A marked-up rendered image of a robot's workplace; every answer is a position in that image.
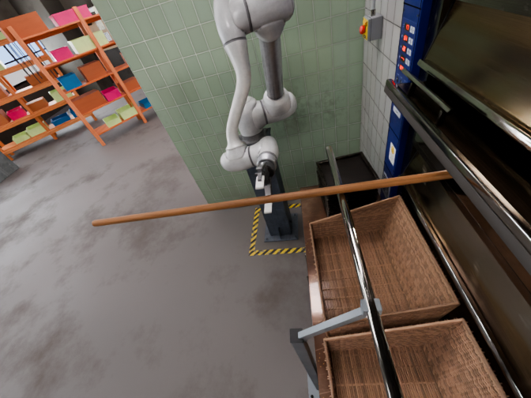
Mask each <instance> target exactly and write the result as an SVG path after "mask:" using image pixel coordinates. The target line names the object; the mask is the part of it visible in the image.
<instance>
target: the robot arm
mask: <svg viewBox="0 0 531 398"><path fill-rule="evenodd" d="M213 9H214V17H215V22H216V26H217V31H218V34H219V37H220V39H221V42H222V44H223V45H224V49H225V50H226V52H227V54H228V57H229V58H230V60H231V62H232V65H233V67H234V69H235V73H236V80H237V81H236V88H235V95H234V98H233V101H232V106H231V110H230V113H229V116H228V123H227V128H226V135H227V141H228V146H227V148H226V152H225V153H224V154H223V155H222V157H221V158H220V163H221V166H222V167H223V169H225V170H226V171H244V170H247V169H250V168H252V167H256V166H257V167H256V169H255V170H256V171H257V172H258V173H255V176H257V179H256V186H255V189H256V190H260V189H264V188H265V195H266V196H268V195H273V191H272V184H271V178H272V177H273V176H274V174H275V170H276V168H277V159H278V156H279V148H278V145H277V142H276V140H275V138H274V137H271V136H266V132H267V131H268V129H267V128H263V126H265V125H267V124H270V123H274V122H279V121H280V120H283V119H286V118H288V117H289V116H291V115H292V114H293V113H294V112H295V111H296V108H297V102H296V98H295V96H294V95H293V94H292V93H291V92H288V91H287V90H286V89H285V88H284V83H283V70H282V53H281V34H282V32H283V30H284V26H285V22H286V21H289V20H290V18H291V17H292V15H293V13H294V10H295V3H294V0H214V1H213ZM251 32H254V33H255V35H256V36H257V37H258V40H259V45H260V51H261V56H262V66H263V71H264V77H265V86H266V91H265V93H264V97H263V99H262V100H256V99H255V98H253V97H251V96H248V94H249V91H250V83H251V71H250V60H249V54H248V48H247V38H246V35H247V34H249V33H251ZM238 127H239V131H240V133H241V134H240V135H238ZM248 145H251V146H248ZM265 184H267V185H266V186H265Z"/></svg>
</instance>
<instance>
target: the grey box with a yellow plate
mask: <svg viewBox="0 0 531 398"><path fill-rule="evenodd" d="M382 19H383V15H381V14H379V13H375V16H373V17H371V15H370V14H369V15H366V16H364V17H363V25H364V26H365V22H367V27H366V26H365V33H364V34H363V38H364V39H365V40H366V41H367V42H369V41H370V42H371V41H372V40H376V39H381V38H382Z"/></svg>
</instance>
